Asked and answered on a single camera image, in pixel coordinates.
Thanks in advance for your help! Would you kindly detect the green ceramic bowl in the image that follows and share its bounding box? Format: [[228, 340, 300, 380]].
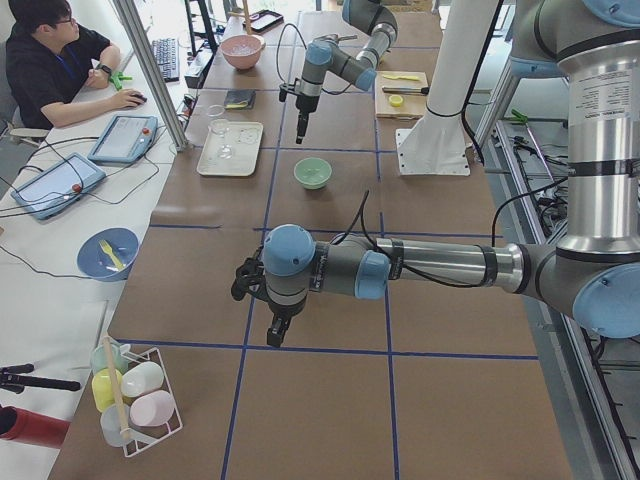
[[294, 157, 333, 190]]

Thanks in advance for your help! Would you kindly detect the pink bowl with ice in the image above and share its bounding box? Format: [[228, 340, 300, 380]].
[[220, 35, 264, 70]]

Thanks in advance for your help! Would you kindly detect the blue bowl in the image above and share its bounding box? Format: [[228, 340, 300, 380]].
[[76, 228, 139, 282]]

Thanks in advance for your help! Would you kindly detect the grey folded cloth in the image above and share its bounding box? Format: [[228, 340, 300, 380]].
[[224, 89, 256, 110]]

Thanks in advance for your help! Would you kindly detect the cream bear tray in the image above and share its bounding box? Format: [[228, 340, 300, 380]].
[[196, 119, 263, 177]]

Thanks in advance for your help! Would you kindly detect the clear wine glass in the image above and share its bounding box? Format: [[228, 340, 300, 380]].
[[209, 117, 234, 159]]

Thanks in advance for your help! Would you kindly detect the small clear glass dish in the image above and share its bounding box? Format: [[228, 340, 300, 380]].
[[207, 105, 225, 118]]

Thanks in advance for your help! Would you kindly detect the half lemon slice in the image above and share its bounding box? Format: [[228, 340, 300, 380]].
[[388, 94, 404, 107]]

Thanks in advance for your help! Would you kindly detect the wooden cutting board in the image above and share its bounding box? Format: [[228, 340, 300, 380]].
[[375, 71, 429, 119]]

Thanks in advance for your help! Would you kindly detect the yellow plastic knife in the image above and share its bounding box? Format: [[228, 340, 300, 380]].
[[381, 74, 421, 82]]

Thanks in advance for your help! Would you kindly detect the steel muddler black tip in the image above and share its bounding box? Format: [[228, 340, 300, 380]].
[[382, 86, 430, 96]]

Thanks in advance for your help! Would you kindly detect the pink plastic cup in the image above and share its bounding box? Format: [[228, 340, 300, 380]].
[[130, 390, 176, 427]]

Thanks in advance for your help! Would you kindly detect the white plastic cup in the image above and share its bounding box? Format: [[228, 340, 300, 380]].
[[121, 361, 164, 398]]

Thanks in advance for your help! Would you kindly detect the black keyboard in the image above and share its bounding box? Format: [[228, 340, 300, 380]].
[[151, 38, 180, 82]]

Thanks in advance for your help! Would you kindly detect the wooden stick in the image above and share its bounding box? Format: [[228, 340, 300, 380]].
[[102, 336, 132, 444]]

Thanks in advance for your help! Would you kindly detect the far blue teach pendant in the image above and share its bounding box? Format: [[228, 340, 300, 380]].
[[87, 115, 158, 165]]

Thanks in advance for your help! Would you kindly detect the blue teach pendant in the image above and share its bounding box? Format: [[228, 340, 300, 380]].
[[87, 115, 158, 165], [11, 153, 106, 220]]

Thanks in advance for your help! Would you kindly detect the green plastic cup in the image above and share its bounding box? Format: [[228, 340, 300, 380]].
[[90, 344, 128, 374]]

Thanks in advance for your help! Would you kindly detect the yellow plastic cup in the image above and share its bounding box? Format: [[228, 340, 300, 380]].
[[91, 368, 115, 413]]

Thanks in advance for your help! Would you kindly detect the clear plastic cup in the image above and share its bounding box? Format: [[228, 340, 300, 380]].
[[100, 404, 131, 447]]

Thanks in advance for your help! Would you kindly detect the yellow plastic fork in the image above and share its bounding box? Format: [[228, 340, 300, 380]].
[[99, 239, 125, 271]]

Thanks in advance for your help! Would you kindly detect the green clamp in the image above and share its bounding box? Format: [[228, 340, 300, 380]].
[[109, 71, 133, 91]]

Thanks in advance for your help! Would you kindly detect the black tripod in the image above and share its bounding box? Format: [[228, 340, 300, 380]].
[[1, 363, 81, 394]]

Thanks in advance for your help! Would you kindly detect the seated person black shirt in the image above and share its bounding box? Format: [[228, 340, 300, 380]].
[[6, 0, 143, 130]]

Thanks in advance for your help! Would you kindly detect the near blue teach pendant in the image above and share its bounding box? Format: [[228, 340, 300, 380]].
[[11, 153, 106, 220]]

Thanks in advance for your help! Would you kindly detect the red bottle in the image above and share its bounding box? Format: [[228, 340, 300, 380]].
[[1, 406, 70, 449]]

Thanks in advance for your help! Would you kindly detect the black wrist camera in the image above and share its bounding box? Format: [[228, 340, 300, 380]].
[[231, 257, 268, 301]]

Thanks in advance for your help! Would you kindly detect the white wire cup rack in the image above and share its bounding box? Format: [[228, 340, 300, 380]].
[[91, 336, 183, 458]]

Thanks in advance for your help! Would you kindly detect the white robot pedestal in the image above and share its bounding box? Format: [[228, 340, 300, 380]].
[[397, 0, 502, 176]]

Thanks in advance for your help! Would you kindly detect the aluminium frame post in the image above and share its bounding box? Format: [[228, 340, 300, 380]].
[[113, 0, 189, 152]]

